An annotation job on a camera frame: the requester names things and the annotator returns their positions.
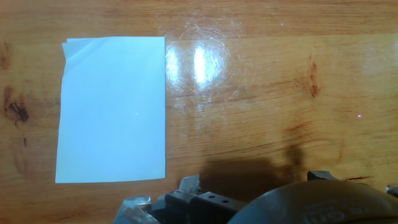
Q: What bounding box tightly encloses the gripper right finger with clear tip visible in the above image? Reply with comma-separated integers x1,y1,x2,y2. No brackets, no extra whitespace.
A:
307,170,398,199

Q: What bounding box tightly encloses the white paper sheet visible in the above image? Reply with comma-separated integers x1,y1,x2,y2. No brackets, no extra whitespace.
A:
55,36,167,184

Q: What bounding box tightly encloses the gripper left finger with clear tip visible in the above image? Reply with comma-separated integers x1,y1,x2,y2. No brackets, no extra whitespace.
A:
113,174,246,224

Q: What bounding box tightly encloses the varnished wooden board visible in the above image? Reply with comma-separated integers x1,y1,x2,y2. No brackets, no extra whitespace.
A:
0,0,398,224

